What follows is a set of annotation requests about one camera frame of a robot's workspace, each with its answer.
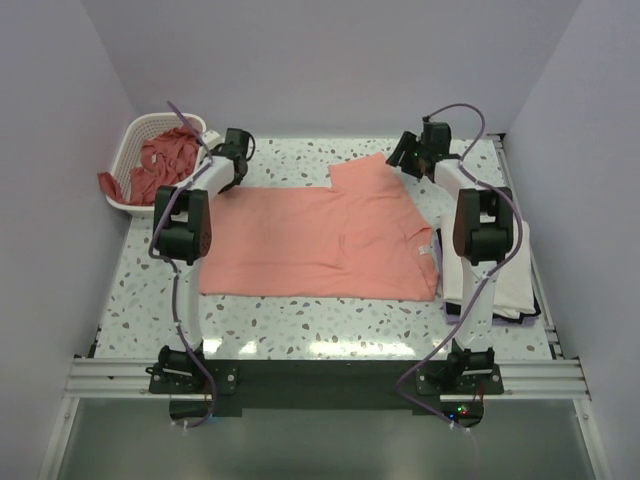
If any salmon pink t shirt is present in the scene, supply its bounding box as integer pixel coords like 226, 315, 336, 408
199, 153, 439, 302

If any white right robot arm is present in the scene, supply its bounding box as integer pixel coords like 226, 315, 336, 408
387, 116, 514, 393

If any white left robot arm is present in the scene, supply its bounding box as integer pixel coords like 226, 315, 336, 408
147, 128, 256, 392

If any dark red t shirt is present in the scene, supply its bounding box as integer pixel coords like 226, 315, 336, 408
97, 122, 200, 206

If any white perforated plastic basket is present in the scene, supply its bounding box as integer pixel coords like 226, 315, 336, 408
105, 111, 207, 218

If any white folded t shirt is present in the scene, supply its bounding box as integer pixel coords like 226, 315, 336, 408
437, 215, 535, 317

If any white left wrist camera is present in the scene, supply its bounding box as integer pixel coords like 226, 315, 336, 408
200, 130, 224, 149

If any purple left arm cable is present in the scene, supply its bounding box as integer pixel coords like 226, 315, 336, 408
149, 101, 219, 429

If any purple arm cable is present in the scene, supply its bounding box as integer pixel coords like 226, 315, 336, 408
149, 101, 219, 429
422, 103, 524, 321

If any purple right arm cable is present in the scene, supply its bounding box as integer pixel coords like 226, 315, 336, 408
422, 103, 524, 321

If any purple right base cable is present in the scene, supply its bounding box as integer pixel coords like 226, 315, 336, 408
395, 339, 466, 416

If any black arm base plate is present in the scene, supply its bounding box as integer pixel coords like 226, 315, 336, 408
146, 360, 505, 427

